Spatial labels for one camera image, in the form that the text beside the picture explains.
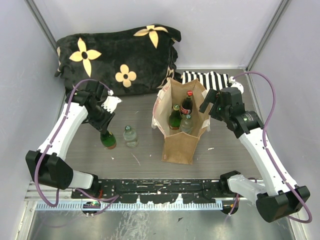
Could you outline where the black plush flower pillow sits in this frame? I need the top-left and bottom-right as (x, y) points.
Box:
(55, 24), (182, 96)

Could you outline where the brown canvas tote bag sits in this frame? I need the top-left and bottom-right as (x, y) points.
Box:
(151, 78), (210, 165)

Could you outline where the green Perrier bottle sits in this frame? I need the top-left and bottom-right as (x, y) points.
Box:
(100, 131), (117, 150)

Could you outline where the aluminium frame rail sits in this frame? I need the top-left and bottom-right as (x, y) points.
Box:
(24, 179), (301, 211)

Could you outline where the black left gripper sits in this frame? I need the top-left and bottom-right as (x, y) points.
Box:
(88, 103), (116, 133)

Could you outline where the clear Chang soda bottle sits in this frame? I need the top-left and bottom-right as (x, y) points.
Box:
(179, 114), (193, 134)

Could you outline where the black white striped cloth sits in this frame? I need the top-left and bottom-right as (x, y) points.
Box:
(178, 71), (233, 91)

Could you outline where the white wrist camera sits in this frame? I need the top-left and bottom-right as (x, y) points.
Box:
(101, 95), (122, 114)
(228, 76), (244, 94)

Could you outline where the Coca-Cola glass bottle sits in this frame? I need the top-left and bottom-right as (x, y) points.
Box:
(180, 90), (193, 115)

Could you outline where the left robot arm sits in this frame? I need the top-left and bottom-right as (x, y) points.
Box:
(25, 79), (121, 198)

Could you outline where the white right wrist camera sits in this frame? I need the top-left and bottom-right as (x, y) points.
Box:
(228, 76), (244, 94)

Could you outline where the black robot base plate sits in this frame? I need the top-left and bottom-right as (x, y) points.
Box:
(71, 177), (249, 205)

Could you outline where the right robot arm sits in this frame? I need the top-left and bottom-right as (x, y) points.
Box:
(199, 87), (311, 223)

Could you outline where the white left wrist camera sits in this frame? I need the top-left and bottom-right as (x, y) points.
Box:
(101, 95), (122, 114)

